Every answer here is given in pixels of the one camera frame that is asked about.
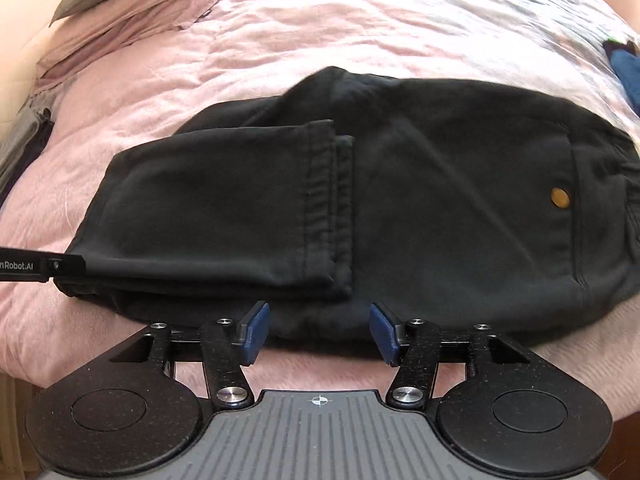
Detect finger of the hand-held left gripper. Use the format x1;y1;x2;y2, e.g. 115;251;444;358
47;254;87;281

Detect blue cloth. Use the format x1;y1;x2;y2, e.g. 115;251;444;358
602;37;640;113

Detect black pants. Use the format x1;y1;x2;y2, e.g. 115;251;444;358
52;66;640;358

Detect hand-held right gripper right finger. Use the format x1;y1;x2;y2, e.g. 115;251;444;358
369;302;533;409

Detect pink pillow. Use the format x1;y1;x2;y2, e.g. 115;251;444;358
34;0;242;80

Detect pink duvet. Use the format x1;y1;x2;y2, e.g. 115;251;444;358
0;0;640;423

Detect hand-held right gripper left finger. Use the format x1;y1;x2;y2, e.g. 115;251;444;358
107;301;271;409

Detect grey zipped mattress cover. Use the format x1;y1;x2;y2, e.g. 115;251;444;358
0;87;57;202

